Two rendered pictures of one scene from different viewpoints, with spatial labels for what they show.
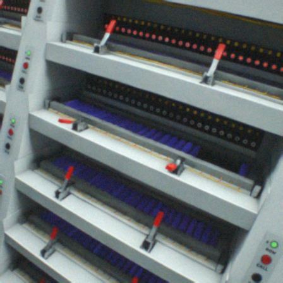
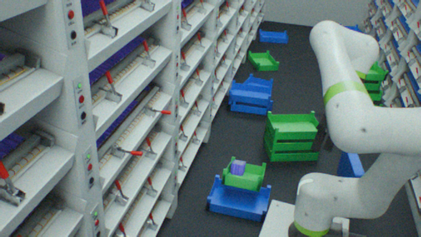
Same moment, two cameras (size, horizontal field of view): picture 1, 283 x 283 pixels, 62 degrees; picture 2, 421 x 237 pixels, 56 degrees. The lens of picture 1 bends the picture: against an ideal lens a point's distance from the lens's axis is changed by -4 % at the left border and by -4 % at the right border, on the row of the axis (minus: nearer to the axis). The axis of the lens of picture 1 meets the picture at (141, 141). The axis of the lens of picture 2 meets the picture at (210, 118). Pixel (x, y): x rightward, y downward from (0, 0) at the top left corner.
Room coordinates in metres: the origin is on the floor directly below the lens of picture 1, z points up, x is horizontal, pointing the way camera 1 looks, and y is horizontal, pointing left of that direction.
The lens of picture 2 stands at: (0.47, 1.18, 1.43)
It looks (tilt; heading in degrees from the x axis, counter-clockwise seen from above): 31 degrees down; 262
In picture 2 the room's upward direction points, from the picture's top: 4 degrees clockwise
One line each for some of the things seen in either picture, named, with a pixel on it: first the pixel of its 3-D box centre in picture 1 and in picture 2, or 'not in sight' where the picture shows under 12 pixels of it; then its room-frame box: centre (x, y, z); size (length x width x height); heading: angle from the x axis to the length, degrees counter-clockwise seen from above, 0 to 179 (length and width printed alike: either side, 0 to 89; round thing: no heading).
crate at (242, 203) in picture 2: not in sight; (239, 197); (0.07, -0.34, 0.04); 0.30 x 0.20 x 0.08; 160
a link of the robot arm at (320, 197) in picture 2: not in sight; (319, 202); (-0.06, 0.24, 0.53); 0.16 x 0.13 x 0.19; 170
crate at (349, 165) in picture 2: not in sight; (353, 175); (-0.58, -0.43, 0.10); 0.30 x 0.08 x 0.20; 78
